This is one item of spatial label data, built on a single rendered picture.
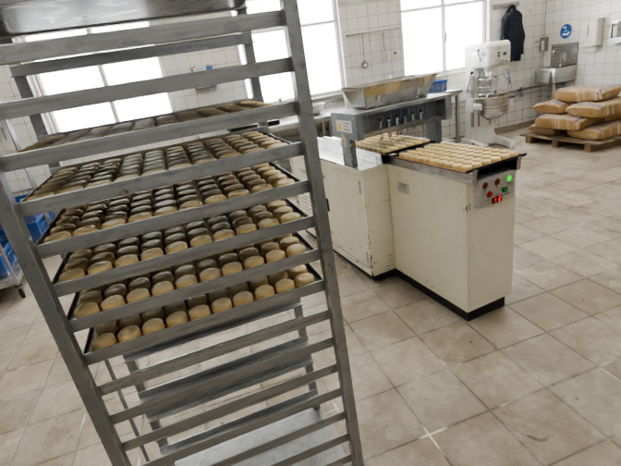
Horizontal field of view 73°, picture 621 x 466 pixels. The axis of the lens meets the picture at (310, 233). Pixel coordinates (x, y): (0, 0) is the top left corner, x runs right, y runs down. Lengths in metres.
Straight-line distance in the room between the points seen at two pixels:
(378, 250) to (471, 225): 0.79
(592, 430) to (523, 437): 0.27
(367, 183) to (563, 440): 1.63
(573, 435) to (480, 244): 0.94
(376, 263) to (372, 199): 0.46
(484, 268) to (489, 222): 0.27
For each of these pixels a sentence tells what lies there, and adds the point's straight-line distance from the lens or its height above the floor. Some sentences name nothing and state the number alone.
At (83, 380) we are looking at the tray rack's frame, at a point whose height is 0.93.
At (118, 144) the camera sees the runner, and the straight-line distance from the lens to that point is 0.93.
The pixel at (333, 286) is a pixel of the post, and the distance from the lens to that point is 1.07.
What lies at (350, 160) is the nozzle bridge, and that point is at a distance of 2.73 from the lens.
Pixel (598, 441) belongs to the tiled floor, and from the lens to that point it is 2.11.
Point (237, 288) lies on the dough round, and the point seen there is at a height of 0.97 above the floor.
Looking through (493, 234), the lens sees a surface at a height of 0.51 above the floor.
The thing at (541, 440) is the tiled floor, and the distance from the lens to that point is 2.05.
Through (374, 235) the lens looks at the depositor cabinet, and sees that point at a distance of 2.81.
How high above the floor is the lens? 1.50
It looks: 22 degrees down
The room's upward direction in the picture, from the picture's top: 9 degrees counter-clockwise
